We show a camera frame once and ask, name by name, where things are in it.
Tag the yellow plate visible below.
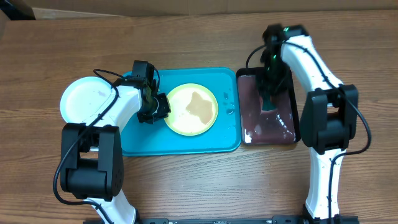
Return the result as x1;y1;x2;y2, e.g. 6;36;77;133
165;83;218;136

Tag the light blue plate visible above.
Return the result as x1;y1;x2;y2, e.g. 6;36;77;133
60;77;115;125

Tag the green sponge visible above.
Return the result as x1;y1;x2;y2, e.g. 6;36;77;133
261;95;276;111

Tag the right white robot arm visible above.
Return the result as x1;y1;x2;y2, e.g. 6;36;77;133
256;24;359;223

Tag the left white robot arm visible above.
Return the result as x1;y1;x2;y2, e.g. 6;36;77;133
53;60;170;223

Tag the teal plastic tray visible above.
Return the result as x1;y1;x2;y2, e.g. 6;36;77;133
121;67;242;156

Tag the black tray with dirty water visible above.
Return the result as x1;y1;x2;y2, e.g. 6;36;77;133
236;67;301;145

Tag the cardboard sheet at back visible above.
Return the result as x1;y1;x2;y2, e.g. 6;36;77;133
0;0;398;21

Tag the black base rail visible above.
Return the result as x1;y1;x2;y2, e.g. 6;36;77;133
82;215;360;224

